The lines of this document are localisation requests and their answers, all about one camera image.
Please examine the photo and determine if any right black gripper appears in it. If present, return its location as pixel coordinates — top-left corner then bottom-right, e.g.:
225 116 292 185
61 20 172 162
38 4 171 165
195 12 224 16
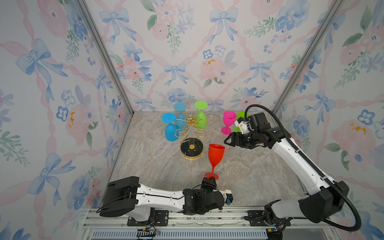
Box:
223 132 260 149

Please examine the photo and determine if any pink wine glass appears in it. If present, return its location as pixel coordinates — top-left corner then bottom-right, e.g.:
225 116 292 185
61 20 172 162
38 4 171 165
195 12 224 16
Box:
222 111 237 135

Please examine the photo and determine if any red wine glass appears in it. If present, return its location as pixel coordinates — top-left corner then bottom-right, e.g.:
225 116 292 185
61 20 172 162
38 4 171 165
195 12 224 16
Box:
205 144 225 180

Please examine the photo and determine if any green wine glass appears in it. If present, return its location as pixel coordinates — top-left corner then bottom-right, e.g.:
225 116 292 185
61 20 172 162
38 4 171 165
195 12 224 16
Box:
195 101 208 129
233 112 245 133

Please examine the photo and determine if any blue wine glass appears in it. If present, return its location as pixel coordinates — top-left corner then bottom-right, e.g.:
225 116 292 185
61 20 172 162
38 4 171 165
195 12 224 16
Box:
174 102 187 131
162 113 179 142

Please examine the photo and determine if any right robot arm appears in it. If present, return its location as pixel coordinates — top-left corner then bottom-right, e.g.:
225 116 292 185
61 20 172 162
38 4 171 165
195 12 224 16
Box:
224 113 349 226

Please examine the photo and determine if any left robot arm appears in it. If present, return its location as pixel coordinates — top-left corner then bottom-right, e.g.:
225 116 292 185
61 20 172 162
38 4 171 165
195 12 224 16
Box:
97 177 234 222

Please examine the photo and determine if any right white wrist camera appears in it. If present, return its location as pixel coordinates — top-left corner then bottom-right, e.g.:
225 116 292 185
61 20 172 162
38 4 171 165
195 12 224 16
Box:
233 117 250 134

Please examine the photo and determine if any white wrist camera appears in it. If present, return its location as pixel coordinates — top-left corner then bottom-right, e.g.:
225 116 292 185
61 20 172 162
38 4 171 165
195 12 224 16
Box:
219 190 234 206
233 117 250 134

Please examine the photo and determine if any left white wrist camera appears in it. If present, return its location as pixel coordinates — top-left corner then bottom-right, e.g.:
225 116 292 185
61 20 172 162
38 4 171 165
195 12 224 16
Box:
219 190 234 206

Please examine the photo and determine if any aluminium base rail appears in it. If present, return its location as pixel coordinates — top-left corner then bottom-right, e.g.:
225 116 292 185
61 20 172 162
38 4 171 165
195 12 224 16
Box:
78 207 340 240

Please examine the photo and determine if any gold wire glass rack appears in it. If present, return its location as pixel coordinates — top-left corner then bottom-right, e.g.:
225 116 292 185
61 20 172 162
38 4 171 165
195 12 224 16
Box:
175 114 217 160

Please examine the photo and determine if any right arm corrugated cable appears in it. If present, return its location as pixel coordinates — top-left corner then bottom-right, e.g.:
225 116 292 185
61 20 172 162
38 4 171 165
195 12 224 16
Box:
244 104 362 232

